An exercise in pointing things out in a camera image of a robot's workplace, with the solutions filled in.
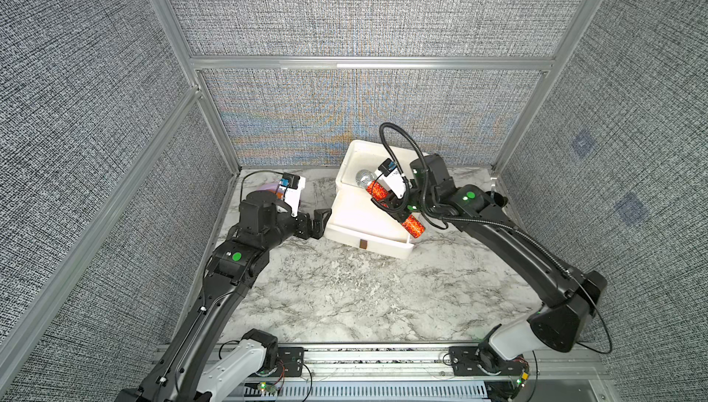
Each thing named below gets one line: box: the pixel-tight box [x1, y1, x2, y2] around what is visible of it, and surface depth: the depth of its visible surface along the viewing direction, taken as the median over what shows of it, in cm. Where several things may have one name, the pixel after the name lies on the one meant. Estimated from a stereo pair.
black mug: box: [484, 190, 509, 208], surface depth 102 cm
